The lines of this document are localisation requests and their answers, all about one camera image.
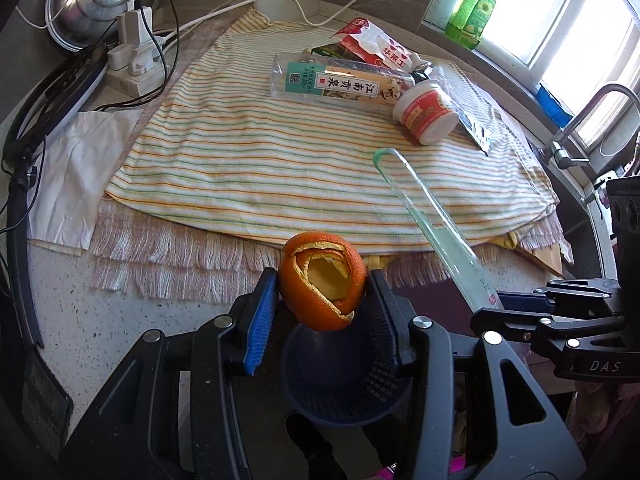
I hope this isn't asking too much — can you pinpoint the steel kitchen faucet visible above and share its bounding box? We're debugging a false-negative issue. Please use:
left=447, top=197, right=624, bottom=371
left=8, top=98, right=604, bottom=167
left=538, top=82, right=640, bottom=172

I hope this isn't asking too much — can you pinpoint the orange peel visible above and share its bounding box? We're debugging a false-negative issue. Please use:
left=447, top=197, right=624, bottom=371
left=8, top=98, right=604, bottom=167
left=278, top=232, right=367, bottom=332

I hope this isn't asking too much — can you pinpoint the white power strip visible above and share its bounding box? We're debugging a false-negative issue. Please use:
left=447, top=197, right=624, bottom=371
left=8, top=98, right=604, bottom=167
left=104, top=36, right=168, bottom=98

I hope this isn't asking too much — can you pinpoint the black ring lamp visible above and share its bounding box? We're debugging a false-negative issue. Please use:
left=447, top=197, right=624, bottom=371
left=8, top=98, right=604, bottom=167
left=1, top=42, right=107, bottom=349

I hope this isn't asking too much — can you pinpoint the white charger plug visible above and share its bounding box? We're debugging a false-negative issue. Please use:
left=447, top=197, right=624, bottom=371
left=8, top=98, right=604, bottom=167
left=117, top=6, right=153, bottom=46

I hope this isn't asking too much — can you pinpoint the blue sponge on sill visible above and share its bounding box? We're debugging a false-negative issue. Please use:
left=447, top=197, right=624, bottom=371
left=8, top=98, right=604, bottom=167
left=536, top=84, right=573, bottom=129

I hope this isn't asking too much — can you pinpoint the white power cable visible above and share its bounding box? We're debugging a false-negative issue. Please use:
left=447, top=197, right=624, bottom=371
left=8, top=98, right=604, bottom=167
left=164, top=0, right=372, bottom=57

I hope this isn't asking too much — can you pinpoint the pink fringed towel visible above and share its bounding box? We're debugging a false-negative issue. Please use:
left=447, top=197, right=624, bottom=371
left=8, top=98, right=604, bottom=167
left=89, top=197, right=575, bottom=304

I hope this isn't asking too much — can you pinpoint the blue plastic trash basket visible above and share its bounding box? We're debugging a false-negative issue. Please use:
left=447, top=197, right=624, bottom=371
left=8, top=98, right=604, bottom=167
left=281, top=324, right=411, bottom=427

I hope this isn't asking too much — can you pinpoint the clear plastic bottle with label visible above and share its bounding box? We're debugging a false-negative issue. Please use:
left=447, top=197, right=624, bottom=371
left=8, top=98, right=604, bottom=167
left=270, top=53, right=416, bottom=112

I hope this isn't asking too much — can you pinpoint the white paper sheet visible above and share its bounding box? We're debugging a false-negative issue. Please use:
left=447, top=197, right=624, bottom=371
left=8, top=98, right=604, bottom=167
left=28, top=110, right=142, bottom=255

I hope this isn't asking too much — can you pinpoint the white plastic jar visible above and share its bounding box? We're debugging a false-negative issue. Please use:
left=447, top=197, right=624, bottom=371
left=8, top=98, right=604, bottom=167
left=393, top=80, right=459, bottom=145

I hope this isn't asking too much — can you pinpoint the striped yellow cloth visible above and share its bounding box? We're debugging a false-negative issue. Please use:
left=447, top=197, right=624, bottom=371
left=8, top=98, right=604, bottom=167
left=106, top=10, right=559, bottom=255

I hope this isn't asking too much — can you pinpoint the red white paper carton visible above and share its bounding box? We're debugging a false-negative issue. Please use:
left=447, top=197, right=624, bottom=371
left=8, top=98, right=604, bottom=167
left=334, top=18, right=432, bottom=74

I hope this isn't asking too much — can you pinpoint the green dish soap bottle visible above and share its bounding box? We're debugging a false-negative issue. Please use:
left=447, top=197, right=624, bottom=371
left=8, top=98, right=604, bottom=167
left=445, top=0, right=496, bottom=50

